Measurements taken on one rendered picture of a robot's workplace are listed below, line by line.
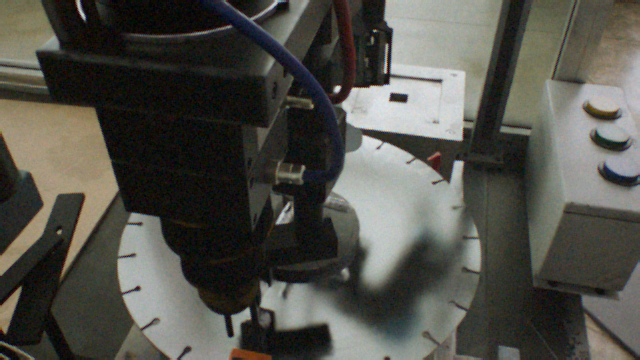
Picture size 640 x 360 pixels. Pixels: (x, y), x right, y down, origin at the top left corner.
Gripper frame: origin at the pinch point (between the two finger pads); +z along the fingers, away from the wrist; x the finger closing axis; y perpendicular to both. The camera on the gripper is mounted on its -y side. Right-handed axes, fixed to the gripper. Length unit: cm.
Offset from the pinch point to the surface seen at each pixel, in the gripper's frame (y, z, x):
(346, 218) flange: 4.7, 3.8, 0.6
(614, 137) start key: 27.0, -3.9, 33.7
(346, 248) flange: 6.0, 5.8, -2.2
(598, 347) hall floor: 32, 56, 117
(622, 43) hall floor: 33, -41, 285
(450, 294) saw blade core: 15.2, 8.5, -1.2
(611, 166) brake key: 26.8, -0.6, 28.2
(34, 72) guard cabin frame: -72, -10, 27
